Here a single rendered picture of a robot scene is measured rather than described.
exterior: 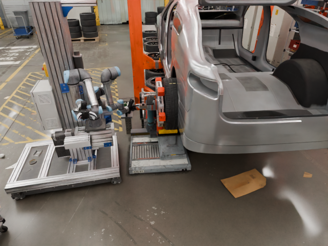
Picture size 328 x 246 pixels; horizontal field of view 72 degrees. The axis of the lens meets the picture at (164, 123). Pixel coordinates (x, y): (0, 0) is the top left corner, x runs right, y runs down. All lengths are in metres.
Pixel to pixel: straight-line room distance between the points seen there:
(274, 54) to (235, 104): 4.49
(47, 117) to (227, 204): 2.24
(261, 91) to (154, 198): 1.87
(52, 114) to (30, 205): 1.09
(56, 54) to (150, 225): 1.97
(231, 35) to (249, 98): 2.74
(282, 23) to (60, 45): 5.75
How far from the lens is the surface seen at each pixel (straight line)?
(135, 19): 3.07
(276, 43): 7.12
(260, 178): 3.25
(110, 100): 2.68
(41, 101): 2.67
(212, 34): 5.35
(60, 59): 2.52
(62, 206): 2.97
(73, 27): 11.01
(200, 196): 2.86
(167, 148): 3.14
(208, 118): 1.91
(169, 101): 2.57
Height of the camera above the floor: 2.16
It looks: 32 degrees down
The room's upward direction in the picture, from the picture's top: straight up
